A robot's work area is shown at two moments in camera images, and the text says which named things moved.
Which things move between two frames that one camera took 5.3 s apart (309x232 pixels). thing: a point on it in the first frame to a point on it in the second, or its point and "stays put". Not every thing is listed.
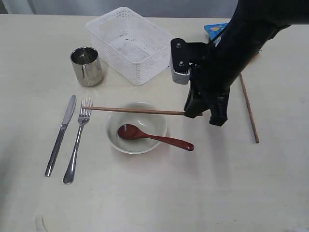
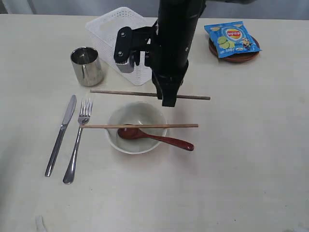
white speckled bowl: (154, 124) stays put
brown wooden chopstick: (143, 110) to (139, 126)
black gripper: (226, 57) to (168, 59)
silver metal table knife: (68, 113) stays put
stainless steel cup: (87, 65) stays put
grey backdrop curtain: (225, 8) stays put
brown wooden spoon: (130, 132) stays put
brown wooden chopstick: (249, 108) to (148, 94)
